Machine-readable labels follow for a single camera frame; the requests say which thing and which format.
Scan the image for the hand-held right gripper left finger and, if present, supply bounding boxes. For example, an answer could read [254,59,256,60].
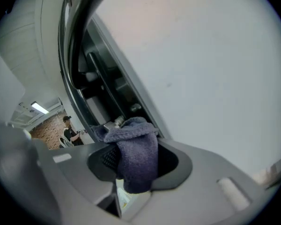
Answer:
[33,138,123,225]

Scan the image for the black door handle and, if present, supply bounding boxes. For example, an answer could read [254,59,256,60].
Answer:
[67,0,114,90]

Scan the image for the white chair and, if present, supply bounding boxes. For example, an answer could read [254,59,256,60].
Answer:
[59,136,74,148]

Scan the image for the blue-grey knitted sock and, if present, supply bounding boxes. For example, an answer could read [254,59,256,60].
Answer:
[91,116,160,195]

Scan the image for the ceiling light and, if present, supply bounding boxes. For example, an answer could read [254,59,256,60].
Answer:
[30,101,50,115]

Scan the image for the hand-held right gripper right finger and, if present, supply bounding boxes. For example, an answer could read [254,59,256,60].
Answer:
[131,138,270,225]

